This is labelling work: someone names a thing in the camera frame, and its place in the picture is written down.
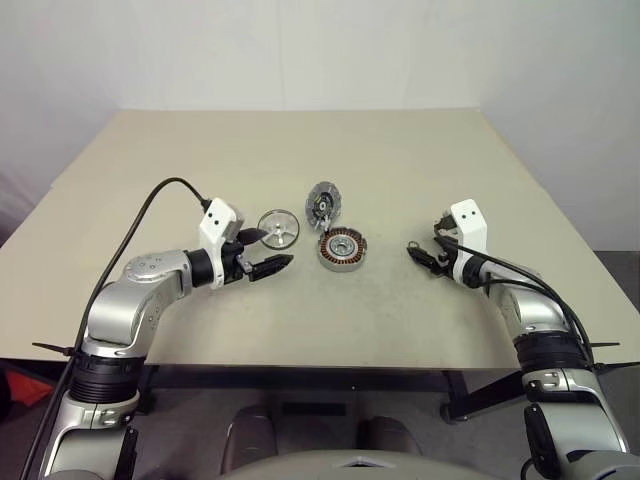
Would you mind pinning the grey robot torso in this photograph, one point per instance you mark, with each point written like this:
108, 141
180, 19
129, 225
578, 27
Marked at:
330, 465

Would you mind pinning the dark rounded shape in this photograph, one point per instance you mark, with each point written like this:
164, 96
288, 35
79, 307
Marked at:
250, 430

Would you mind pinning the orange red cloth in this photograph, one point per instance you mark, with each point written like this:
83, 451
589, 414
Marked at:
30, 387

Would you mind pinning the round grey motor lid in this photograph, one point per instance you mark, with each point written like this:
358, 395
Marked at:
322, 202

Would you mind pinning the silver spoked rotor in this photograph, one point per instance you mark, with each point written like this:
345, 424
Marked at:
280, 232

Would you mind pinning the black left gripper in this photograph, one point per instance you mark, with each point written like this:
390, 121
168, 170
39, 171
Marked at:
232, 265

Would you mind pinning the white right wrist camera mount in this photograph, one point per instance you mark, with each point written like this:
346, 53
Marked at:
470, 220

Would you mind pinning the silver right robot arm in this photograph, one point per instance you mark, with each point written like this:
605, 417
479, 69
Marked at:
535, 310

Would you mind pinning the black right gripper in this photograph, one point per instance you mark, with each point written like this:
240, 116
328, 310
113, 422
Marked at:
446, 260

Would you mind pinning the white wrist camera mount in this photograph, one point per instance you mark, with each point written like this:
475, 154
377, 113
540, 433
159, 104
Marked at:
215, 220
470, 220

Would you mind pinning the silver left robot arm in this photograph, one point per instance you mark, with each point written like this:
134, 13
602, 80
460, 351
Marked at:
125, 300

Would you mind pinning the black table frame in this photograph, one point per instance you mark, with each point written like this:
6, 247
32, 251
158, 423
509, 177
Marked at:
300, 380

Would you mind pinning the greyish mauve cloth cover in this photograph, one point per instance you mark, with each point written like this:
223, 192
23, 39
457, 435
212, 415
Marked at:
20, 210

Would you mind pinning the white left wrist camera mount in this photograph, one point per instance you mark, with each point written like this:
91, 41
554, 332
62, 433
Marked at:
215, 220

